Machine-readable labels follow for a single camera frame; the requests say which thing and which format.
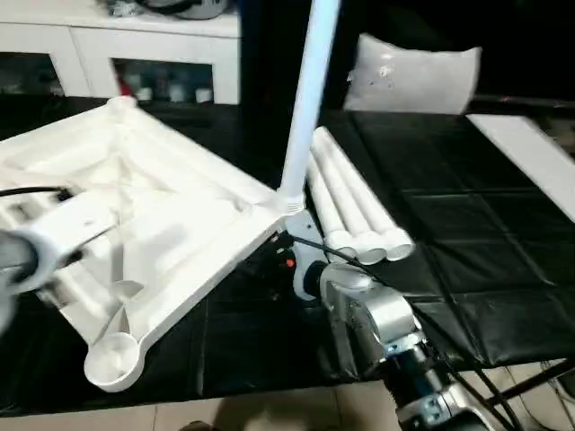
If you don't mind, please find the white plastic table leg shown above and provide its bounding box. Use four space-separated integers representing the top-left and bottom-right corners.
312 129 388 266
316 127 415 262
305 152 354 251
276 0 342 212

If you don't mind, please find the white plastic table top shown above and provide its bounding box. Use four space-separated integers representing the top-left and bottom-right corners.
0 96 311 394

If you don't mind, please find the black mat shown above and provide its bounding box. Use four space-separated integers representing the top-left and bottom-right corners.
0 93 575 405

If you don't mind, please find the grey pillow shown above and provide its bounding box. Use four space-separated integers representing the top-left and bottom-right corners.
343 33 482 116

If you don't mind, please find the white cabinet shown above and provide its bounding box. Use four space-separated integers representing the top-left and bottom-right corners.
0 13 242 104

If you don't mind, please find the grey helmet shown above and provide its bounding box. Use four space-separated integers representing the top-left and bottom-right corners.
147 0 230 20

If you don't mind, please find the white flat board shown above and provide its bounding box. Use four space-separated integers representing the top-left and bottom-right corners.
466 113 575 212

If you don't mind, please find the black thin rod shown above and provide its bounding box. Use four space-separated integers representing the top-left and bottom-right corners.
487 356 575 405

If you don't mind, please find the black crumpled bag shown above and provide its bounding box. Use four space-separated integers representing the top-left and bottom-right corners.
107 0 149 17

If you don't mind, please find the black bar pink mark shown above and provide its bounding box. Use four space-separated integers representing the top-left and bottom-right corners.
471 92 575 112

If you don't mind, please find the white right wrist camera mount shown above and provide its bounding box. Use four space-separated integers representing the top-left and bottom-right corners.
282 213 332 302

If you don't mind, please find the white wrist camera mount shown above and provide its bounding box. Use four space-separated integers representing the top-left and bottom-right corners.
282 213 332 302
13 190 120 293

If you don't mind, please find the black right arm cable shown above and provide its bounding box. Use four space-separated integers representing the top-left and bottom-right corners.
287 233 518 431

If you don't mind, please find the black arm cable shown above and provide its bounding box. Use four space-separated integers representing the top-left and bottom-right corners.
0 185 75 202
287 233 518 431

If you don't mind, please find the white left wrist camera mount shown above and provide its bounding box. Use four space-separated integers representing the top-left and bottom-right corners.
13 190 120 293

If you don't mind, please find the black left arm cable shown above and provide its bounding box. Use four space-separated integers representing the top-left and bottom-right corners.
0 185 75 202

